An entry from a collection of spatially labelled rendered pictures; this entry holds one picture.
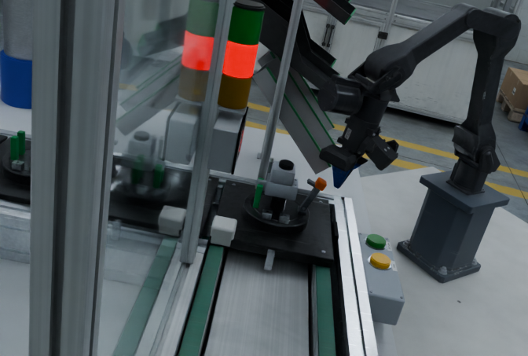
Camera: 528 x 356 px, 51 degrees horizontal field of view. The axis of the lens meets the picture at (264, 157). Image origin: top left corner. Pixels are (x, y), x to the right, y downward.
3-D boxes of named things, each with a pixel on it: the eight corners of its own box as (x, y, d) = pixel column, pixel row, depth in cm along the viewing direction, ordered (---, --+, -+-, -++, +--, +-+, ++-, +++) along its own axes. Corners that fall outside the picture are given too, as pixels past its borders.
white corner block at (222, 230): (234, 236, 109) (237, 218, 107) (231, 248, 105) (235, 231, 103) (210, 231, 109) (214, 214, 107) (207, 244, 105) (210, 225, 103)
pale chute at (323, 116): (321, 133, 158) (335, 126, 156) (314, 150, 146) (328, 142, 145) (268, 50, 153) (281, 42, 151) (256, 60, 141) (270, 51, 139)
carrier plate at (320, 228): (327, 207, 127) (329, 199, 126) (331, 268, 105) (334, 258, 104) (225, 186, 127) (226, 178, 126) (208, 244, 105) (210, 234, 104)
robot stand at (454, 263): (480, 270, 132) (511, 199, 123) (441, 284, 123) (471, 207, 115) (434, 237, 142) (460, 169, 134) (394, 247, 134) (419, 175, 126)
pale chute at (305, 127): (323, 155, 145) (337, 147, 143) (315, 174, 133) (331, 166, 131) (265, 64, 139) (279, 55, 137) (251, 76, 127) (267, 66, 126)
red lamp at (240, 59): (254, 71, 86) (259, 41, 84) (251, 80, 81) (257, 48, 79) (222, 65, 86) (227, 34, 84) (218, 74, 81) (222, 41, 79)
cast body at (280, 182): (295, 191, 115) (302, 161, 112) (295, 200, 111) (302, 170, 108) (255, 183, 115) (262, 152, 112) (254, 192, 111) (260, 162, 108)
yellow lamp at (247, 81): (248, 101, 88) (254, 72, 86) (245, 111, 83) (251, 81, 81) (217, 95, 88) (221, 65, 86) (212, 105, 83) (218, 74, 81)
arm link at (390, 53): (490, 22, 111) (480, -24, 105) (521, 33, 104) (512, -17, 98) (372, 101, 109) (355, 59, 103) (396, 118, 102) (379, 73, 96)
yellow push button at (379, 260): (386, 262, 110) (390, 254, 109) (390, 274, 106) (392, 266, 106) (367, 258, 110) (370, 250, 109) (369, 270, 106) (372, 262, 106)
